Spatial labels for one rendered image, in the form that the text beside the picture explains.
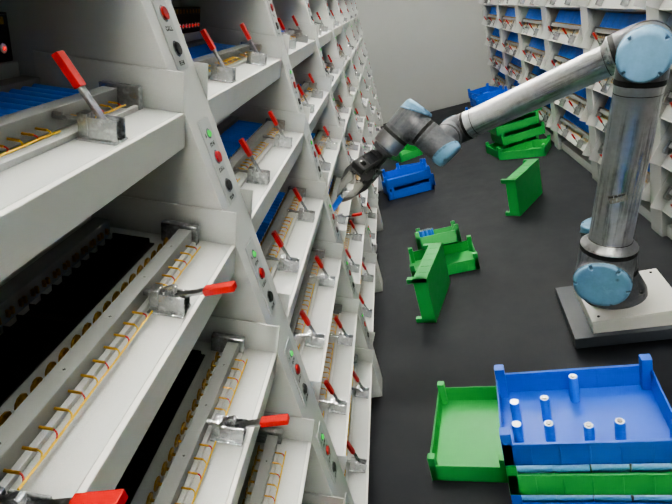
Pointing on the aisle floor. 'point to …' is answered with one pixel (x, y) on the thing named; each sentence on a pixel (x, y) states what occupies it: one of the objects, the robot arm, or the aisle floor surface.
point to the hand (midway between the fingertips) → (341, 196)
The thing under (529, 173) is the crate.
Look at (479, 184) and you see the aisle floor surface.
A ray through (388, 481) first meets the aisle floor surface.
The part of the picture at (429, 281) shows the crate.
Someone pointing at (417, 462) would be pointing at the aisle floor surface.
